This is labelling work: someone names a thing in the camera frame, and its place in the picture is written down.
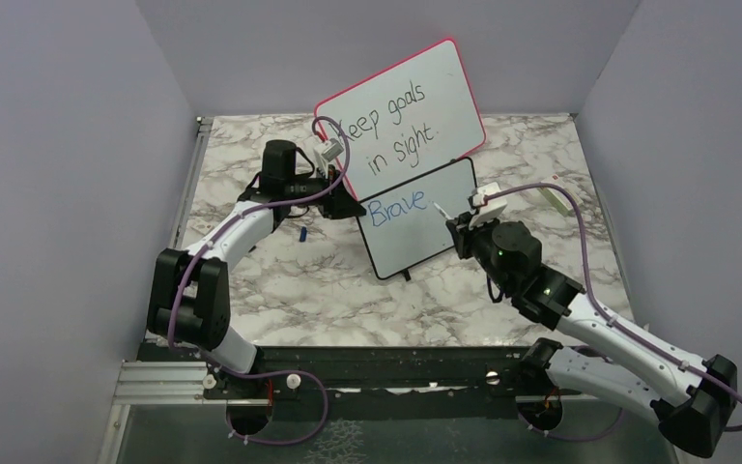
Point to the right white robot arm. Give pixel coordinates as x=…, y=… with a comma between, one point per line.
x=689, y=398

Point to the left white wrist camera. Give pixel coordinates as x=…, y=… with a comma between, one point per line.
x=328, y=150

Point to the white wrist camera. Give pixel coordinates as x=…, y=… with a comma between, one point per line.
x=328, y=150
x=484, y=208

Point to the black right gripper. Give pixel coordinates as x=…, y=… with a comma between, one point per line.
x=463, y=235

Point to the white green box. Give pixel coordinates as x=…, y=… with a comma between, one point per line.
x=558, y=199

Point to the pink framed whiteboard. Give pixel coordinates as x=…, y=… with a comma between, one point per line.
x=406, y=120

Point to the black framed whiteboard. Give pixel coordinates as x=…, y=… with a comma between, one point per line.
x=402, y=228

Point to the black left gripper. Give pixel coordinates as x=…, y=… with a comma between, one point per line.
x=340, y=204

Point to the blue whiteboard marker pen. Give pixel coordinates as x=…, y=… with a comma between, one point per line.
x=445, y=215

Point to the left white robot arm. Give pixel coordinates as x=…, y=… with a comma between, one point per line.
x=190, y=296

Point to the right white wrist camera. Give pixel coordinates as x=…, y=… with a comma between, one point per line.
x=484, y=208

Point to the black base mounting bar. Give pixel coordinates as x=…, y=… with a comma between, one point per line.
x=361, y=383

